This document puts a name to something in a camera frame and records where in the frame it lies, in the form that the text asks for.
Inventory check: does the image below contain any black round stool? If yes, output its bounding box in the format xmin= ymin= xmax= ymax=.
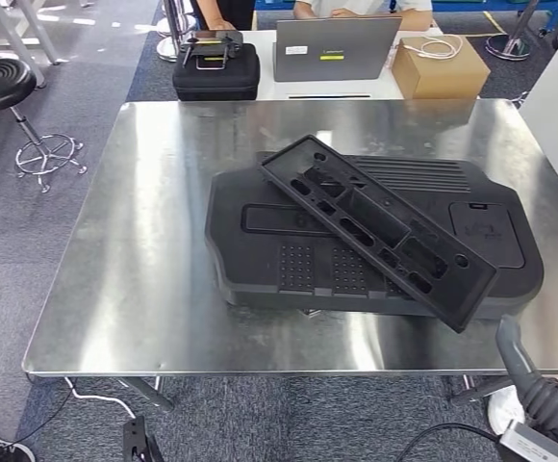
xmin=0 ymin=58 xmax=88 ymax=193

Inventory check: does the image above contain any stainless steel workbench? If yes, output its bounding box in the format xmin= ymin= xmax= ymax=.
xmin=21 ymin=98 xmax=558 ymax=409

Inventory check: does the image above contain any black plastic bracket part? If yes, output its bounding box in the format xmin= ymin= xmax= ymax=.
xmin=259 ymin=134 xmax=500 ymax=335

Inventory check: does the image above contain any black zip carry case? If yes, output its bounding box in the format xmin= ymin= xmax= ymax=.
xmin=171 ymin=42 xmax=261 ymax=102

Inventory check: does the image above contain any chrome stanchion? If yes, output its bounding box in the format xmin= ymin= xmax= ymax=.
xmin=485 ymin=0 xmax=556 ymax=62
xmin=156 ymin=0 xmax=197 ymax=64

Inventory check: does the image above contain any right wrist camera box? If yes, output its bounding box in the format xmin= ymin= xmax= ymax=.
xmin=497 ymin=419 xmax=558 ymax=462

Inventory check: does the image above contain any white power cable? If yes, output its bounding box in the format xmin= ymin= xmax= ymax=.
xmin=65 ymin=377 xmax=138 ymax=423

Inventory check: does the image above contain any black robot wrist cable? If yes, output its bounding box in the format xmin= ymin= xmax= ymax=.
xmin=394 ymin=422 xmax=501 ymax=462

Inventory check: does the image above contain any large black textured panel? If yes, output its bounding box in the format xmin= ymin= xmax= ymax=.
xmin=204 ymin=151 xmax=546 ymax=321

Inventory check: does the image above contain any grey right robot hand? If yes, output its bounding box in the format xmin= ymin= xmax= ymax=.
xmin=494 ymin=314 xmax=542 ymax=399

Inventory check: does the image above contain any white coiled cable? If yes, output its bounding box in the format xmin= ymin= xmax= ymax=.
xmin=402 ymin=33 xmax=465 ymax=62

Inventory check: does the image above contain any grey laptop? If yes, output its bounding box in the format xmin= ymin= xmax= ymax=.
xmin=273 ymin=15 xmax=404 ymax=83

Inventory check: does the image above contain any grey remote controller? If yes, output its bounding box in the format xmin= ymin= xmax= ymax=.
xmin=179 ymin=30 xmax=245 ymax=71

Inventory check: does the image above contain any brown cardboard box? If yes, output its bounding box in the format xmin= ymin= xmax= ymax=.
xmin=391 ymin=35 xmax=491 ymax=100

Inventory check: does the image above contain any black floor cable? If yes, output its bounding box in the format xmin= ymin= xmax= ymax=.
xmin=12 ymin=382 xmax=76 ymax=447

